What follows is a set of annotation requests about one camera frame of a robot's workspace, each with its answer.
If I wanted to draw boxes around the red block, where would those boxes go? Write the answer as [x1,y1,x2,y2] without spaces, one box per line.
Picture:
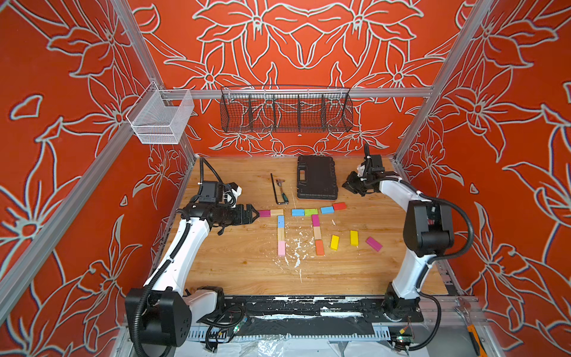
[332,202,347,211]

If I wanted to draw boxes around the black plastic tool case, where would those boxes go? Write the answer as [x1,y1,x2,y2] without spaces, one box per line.
[297,156,338,201]

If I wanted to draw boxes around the pink block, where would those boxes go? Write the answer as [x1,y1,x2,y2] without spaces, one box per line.
[277,241,286,257]

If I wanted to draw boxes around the green block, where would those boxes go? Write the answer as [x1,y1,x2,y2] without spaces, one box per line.
[304,208,319,217]

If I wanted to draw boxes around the yellow block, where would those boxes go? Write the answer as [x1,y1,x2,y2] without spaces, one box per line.
[349,231,359,247]
[330,235,340,251]

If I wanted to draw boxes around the orange block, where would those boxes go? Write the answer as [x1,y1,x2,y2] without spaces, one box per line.
[315,239,325,256]

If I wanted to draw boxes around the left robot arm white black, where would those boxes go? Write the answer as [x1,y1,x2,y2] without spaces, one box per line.
[125,175,260,356]

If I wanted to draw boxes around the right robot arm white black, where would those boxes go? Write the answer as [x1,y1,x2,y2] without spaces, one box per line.
[343,144,474,353]

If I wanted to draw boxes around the black hex key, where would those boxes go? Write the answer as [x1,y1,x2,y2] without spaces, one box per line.
[271,173,288,205]

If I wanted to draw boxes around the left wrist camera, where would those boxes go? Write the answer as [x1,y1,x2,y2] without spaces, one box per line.
[223,182,242,208]

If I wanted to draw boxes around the green handled ratchet wrench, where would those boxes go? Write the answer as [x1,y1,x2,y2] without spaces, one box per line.
[276,179,289,205]

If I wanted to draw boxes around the black wire basket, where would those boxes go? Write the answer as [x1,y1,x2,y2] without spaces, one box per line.
[219,85,354,134]

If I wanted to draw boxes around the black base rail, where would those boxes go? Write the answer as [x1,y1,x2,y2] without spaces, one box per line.
[213,296,425,324]

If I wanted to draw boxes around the white wire basket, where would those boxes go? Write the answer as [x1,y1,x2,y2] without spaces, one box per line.
[126,82,195,144]

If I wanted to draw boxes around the orange handled tool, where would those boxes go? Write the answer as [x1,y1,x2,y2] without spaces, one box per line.
[467,324,488,357]

